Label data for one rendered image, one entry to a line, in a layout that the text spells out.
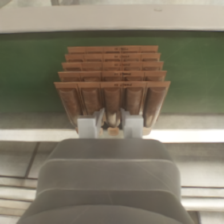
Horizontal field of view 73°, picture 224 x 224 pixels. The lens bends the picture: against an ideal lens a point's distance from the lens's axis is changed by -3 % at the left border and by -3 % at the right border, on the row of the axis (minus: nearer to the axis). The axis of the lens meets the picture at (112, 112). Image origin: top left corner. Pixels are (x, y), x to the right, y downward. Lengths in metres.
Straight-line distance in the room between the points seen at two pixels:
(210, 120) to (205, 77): 0.10
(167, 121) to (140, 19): 0.18
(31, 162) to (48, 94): 0.17
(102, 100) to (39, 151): 0.26
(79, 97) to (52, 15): 0.11
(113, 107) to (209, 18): 0.15
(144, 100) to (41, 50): 0.14
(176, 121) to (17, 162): 0.34
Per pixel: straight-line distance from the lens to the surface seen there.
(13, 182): 0.39
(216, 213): 0.24
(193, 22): 0.21
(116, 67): 0.17
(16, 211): 0.56
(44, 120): 0.31
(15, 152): 0.41
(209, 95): 0.30
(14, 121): 0.34
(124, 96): 0.15
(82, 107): 0.17
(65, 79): 0.16
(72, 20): 0.20
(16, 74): 0.27
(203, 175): 0.38
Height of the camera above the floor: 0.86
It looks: 38 degrees down
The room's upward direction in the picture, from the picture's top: 176 degrees counter-clockwise
